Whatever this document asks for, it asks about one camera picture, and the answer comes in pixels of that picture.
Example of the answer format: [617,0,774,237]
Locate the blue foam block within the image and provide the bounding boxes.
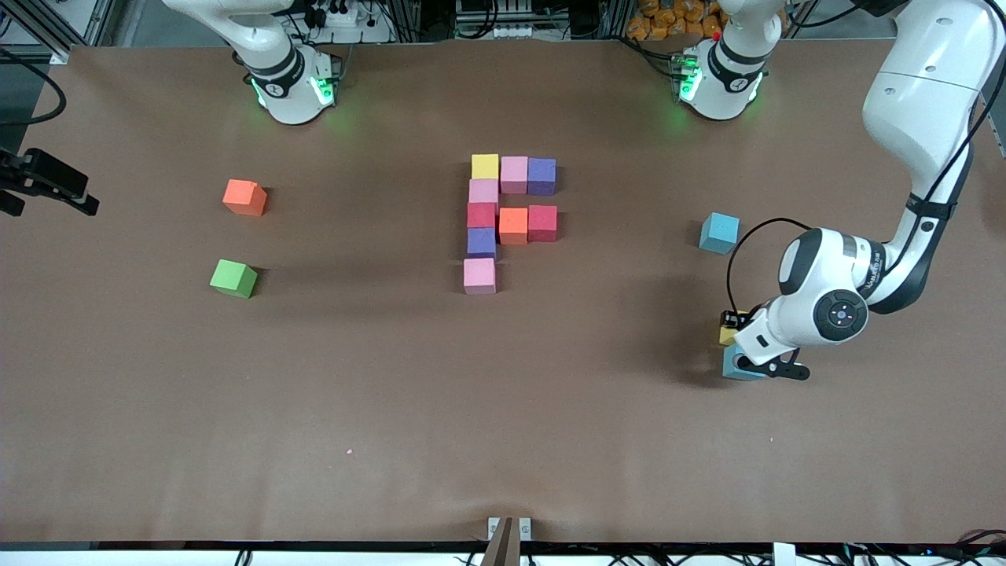
[699,211,741,255]
[722,344,768,383]

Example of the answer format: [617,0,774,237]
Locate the orange foam block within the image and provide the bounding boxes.
[499,208,529,246]
[222,179,268,217]

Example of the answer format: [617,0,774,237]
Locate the green foam block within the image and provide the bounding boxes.
[209,259,258,299]

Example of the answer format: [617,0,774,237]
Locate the table cover sheet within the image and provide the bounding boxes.
[0,39,1006,545]

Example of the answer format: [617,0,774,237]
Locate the pile of orange objects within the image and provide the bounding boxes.
[626,0,728,42]

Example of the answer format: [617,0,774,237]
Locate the white table edge strip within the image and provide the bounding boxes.
[0,548,1006,566]

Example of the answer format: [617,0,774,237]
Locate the grey metal rack device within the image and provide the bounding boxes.
[454,0,537,40]

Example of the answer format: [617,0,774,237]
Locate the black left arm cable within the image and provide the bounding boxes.
[725,47,1006,317]

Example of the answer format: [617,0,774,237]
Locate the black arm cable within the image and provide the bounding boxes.
[725,47,1006,317]
[0,47,68,127]

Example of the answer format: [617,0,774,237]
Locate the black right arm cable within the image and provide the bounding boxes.
[0,47,68,127]

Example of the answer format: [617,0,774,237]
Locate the aluminium frame profile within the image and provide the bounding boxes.
[939,0,1006,56]
[0,0,119,65]

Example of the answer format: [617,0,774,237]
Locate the black cable bundle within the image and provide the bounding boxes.
[931,528,1006,560]

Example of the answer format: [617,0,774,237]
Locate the small metal bracket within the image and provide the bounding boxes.
[486,516,533,543]

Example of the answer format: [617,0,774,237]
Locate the aluminium table edge rail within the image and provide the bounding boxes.
[982,86,1006,158]

